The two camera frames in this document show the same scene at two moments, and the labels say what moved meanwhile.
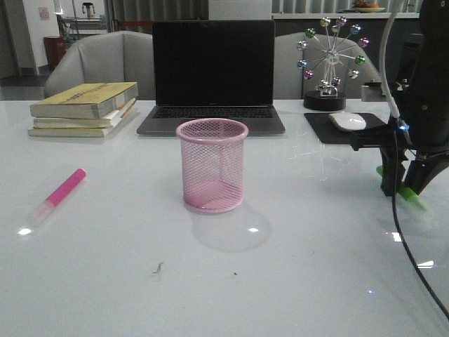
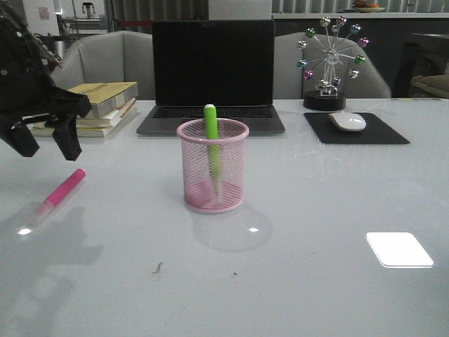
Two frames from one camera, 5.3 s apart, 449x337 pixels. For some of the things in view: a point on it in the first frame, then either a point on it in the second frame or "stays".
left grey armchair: x=116 y=57 stays
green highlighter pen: x=406 y=193 to x=210 y=113
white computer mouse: x=349 y=121 stays
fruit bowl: x=365 y=7 stays
